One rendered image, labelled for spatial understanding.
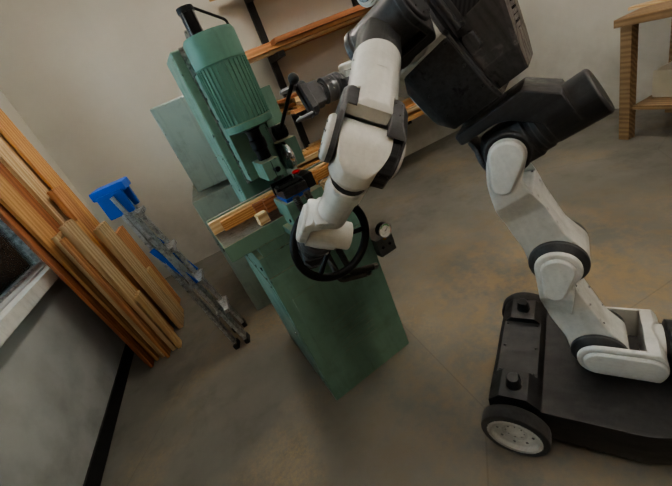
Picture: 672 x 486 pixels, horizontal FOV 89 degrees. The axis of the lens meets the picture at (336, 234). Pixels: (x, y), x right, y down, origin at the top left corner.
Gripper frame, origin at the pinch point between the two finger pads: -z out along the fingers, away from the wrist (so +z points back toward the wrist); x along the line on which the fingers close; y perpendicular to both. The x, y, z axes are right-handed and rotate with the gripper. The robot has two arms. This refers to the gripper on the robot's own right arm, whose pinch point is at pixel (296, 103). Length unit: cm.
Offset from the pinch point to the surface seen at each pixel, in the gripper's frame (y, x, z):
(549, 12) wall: 120, -28, 326
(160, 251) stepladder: 90, 6, -71
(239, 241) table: 12, 30, -38
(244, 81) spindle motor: 0.3, -13.5, -11.6
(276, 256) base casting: 17, 40, -30
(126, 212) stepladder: 80, -16, -73
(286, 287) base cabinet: 23, 52, -32
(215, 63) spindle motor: -2.4, -20.7, -17.6
